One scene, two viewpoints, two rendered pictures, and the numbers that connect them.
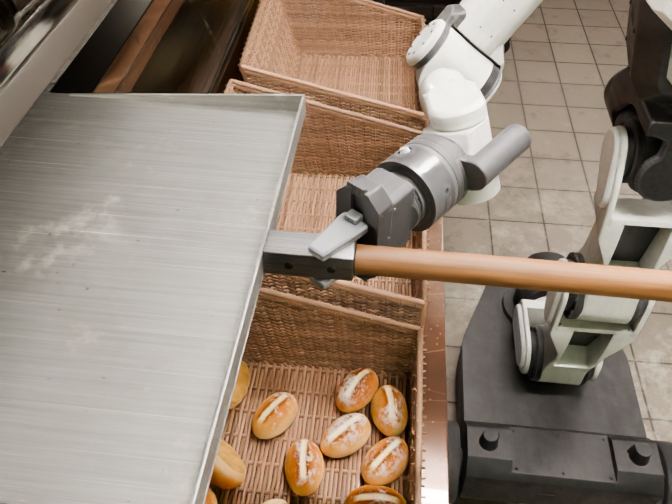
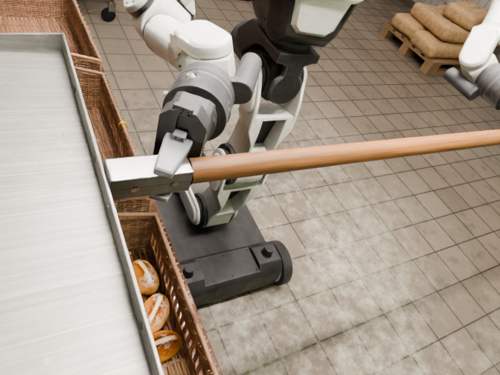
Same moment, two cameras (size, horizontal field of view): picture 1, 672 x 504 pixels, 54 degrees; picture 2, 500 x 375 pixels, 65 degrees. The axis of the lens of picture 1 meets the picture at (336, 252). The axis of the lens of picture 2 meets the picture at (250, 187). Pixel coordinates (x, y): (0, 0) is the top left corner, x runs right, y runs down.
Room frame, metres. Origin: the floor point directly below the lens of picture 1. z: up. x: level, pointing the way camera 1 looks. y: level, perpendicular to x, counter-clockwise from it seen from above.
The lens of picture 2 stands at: (0.18, 0.17, 1.52)
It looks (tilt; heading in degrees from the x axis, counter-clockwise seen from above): 44 degrees down; 312
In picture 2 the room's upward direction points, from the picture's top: 23 degrees clockwise
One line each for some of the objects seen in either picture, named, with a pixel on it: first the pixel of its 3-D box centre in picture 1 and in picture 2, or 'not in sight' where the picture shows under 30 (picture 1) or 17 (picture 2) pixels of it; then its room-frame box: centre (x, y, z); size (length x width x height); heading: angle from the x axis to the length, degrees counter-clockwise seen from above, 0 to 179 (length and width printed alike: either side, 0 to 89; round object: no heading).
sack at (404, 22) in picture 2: not in sight; (419, 26); (2.61, -4.07, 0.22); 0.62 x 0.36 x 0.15; 90
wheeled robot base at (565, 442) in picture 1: (549, 369); (206, 218); (1.01, -0.57, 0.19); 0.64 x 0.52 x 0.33; 174
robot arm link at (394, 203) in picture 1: (390, 205); (188, 122); (0.53, -0.06, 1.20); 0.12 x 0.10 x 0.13; 139
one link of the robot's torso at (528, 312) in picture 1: (556, 340); (208, 199); (1.04, -0.57, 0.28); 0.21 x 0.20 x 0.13; 174
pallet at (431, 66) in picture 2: not in sight; (440, 48); (2.39, -4.35, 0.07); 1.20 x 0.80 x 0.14; 84
